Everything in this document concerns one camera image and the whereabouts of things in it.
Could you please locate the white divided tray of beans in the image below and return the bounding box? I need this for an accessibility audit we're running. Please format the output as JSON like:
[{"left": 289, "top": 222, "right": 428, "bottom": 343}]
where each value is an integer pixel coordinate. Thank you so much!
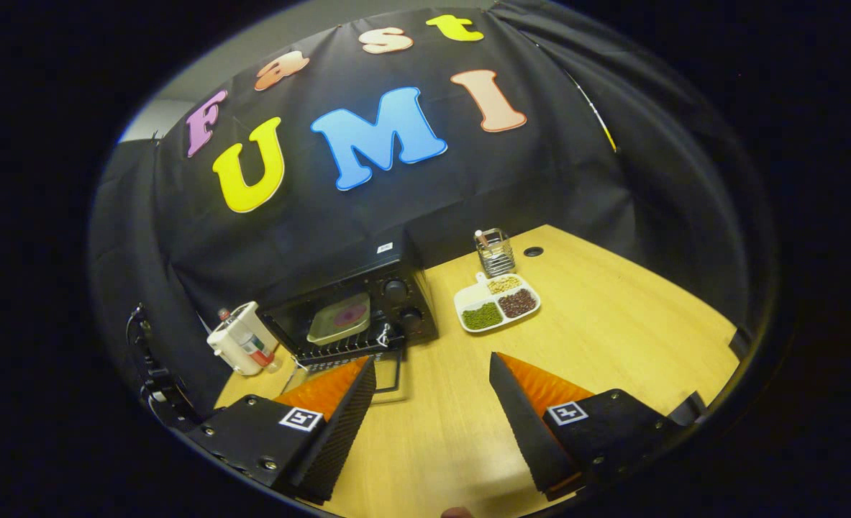
[{"left": 454, "top": 272, "right": 541, "bottom": 333}]

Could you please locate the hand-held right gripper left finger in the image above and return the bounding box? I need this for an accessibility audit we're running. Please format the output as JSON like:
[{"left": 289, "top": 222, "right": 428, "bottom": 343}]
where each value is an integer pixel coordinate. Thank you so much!
[{"left": 184, "top": 356, "right": 378, "bottom": 506}]

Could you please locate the white square plate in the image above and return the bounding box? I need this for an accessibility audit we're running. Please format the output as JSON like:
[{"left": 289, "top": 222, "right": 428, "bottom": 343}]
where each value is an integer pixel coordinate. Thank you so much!
[{"left": 306, "top": 291, "right": 372, "bottom": 346}]

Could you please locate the wire mesh utensil holder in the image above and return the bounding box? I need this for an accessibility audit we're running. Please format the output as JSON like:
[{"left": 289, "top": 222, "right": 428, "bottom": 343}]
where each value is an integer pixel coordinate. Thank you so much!
[{"left": 475, "top": 228, "right": 516, "bottom": 278}]

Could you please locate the black backdrop cloth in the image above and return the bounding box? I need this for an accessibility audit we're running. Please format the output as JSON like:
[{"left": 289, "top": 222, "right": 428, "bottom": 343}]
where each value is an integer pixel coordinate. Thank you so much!
[{"left": 87, "top": 0, "right": 778, "bottom": 418}]

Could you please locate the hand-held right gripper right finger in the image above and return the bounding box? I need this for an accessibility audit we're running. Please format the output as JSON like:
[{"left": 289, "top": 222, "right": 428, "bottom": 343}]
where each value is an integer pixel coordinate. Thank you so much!
[{"left": 488, "top": 351, "right": 686, "bottom": 503}]

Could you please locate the clear bottle with red label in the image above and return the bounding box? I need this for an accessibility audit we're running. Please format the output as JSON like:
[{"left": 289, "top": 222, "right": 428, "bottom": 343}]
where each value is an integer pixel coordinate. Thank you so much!
[{"left": 217, "top": 308, "right": 276, "bottom": 369}]

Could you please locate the oven wire rack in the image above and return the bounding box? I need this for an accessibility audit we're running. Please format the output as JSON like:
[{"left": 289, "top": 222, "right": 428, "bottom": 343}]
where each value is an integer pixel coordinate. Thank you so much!
[{"left": 292, "top": 337, "right": 406, "bottom": 365}]

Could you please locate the white toaster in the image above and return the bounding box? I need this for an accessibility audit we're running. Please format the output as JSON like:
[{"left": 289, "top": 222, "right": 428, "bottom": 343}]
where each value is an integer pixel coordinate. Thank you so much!
[{"left": 206, "top": 301, "right": 282, "bottom": 376}]

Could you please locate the black electric oven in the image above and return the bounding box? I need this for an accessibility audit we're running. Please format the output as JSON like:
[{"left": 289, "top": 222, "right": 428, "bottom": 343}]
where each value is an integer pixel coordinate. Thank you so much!
[{"left": 261, "top": 241, "right": 440, "bottom": 395}]

